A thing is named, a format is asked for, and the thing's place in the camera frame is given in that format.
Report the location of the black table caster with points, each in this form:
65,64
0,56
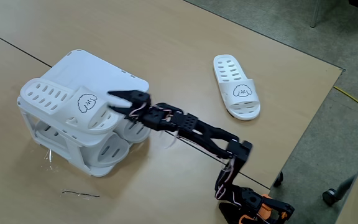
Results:
278,180

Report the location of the chair leg with caster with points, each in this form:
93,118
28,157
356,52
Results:
329,197

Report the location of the white dog slipper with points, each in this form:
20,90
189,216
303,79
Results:
70,113
242,99

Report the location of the grey bear slipper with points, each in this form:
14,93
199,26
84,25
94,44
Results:
113,150
138,133

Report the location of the metal chair leg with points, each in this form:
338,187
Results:
315,14

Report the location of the white two-shelf shoe rack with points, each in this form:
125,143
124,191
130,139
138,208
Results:
101,70

